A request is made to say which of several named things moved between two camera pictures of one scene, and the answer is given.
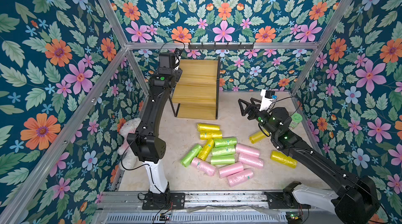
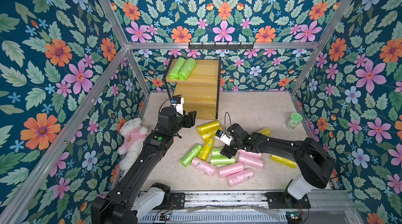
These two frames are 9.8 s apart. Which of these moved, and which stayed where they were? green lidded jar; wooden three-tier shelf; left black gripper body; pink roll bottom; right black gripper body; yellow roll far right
Moved: left black gripper body; right black gripper body
Stayed: green lidded jar; wooden three-tier shelf; yellow roll far right; pink roll bottom
